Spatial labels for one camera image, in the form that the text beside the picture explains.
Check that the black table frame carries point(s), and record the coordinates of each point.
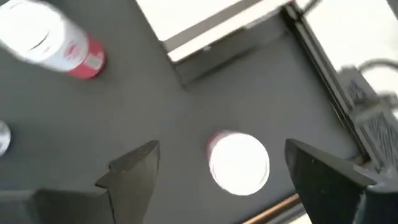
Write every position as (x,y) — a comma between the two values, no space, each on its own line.
(323,74)

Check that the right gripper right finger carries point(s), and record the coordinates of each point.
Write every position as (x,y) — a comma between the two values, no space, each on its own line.
(335,199)

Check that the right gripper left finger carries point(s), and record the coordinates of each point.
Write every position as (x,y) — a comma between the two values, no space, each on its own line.
(133,193)

